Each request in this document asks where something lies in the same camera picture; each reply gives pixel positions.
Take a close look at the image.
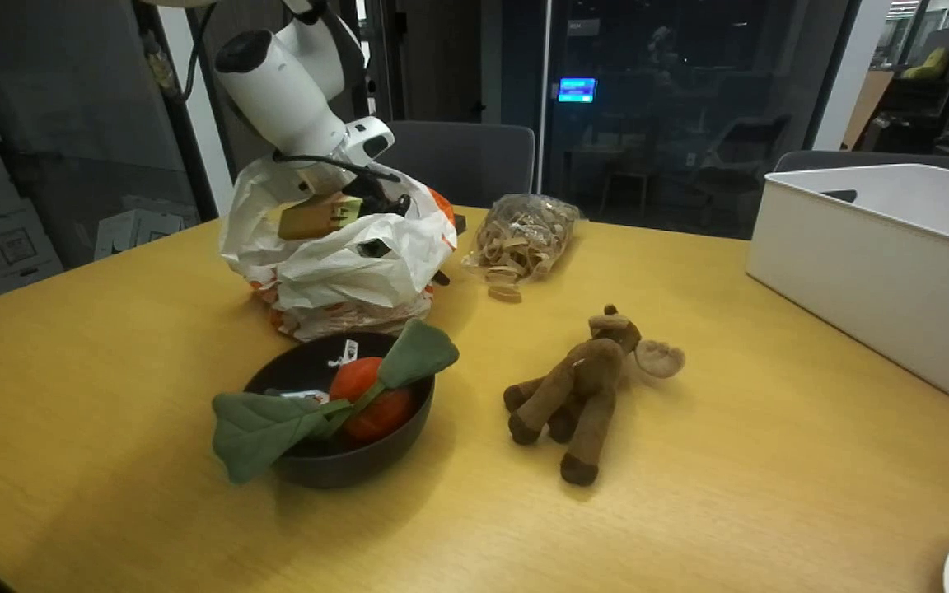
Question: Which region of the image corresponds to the white plastic bag red logo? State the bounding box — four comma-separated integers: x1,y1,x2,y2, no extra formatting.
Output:
217,151,466,346

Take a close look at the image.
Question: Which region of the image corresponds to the black round bowl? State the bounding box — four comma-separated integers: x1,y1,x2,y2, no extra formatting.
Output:
240,331,439,495

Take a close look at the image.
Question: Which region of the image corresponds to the grey office chair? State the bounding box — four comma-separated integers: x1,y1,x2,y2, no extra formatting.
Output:
378,118,541,212

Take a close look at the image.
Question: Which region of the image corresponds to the brown plush moose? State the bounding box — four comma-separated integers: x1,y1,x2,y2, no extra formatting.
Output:
500,303,688,490

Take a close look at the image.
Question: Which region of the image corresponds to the tan wrist camera box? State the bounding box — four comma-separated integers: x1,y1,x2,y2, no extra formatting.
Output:
273,188,365,243

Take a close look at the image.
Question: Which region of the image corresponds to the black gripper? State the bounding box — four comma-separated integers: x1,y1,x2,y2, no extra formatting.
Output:
355,179,419,223

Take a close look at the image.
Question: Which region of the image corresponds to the glowing blue screen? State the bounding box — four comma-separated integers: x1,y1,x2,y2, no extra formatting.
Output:
557,75,599,110

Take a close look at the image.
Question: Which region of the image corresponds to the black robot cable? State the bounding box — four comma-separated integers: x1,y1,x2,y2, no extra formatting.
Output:
267,147,408,191

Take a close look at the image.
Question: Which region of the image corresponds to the large white rectangular bin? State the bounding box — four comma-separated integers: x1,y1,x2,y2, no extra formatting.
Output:
746,163,949,428

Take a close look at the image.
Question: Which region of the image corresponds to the clear bag of wooden pieces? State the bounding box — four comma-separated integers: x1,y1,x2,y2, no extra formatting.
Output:
463,191,588,308

